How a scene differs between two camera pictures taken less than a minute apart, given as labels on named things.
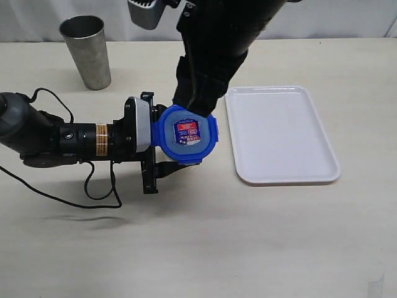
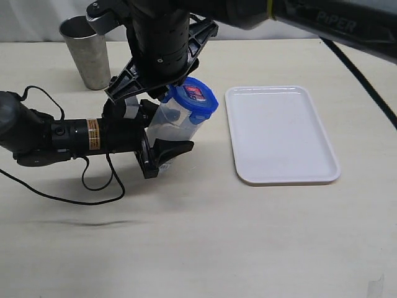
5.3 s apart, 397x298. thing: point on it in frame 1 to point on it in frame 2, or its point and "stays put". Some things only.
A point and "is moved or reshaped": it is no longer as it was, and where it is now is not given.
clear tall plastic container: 160,156 is moved or reshaped
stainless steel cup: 85,38 stays put
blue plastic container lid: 184,136 is moved or reshaped
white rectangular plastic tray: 278,137 stays put
